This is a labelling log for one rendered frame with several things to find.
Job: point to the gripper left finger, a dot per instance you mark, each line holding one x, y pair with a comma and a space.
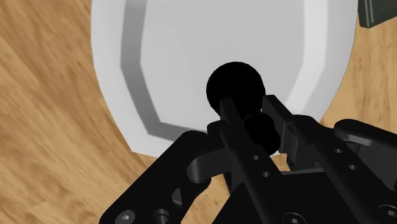
238, 149

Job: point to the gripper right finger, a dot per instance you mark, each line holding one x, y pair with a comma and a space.
319, 139

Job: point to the black rounded object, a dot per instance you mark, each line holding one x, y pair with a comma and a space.
235, 82

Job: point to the white plate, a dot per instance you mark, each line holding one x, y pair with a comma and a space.
217, 37

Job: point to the dark green box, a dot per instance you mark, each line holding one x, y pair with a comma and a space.
377, 11

